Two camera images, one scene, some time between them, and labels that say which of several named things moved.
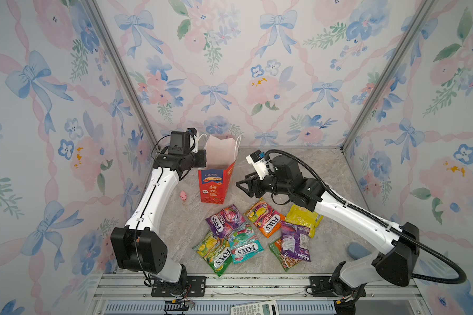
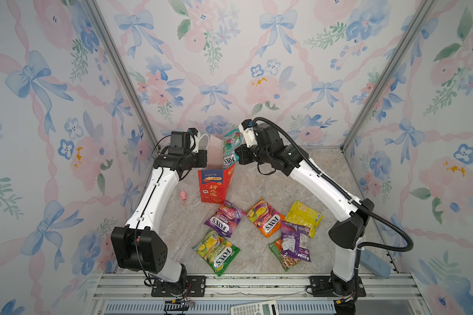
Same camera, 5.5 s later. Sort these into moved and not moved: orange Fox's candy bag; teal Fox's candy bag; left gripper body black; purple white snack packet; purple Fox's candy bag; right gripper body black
Moved: teal Fox's candy bag; right gripper body black
Not moved: orange Fox's candy bag; purple Fox's candy bag; purple white snack packet; left gripper body black
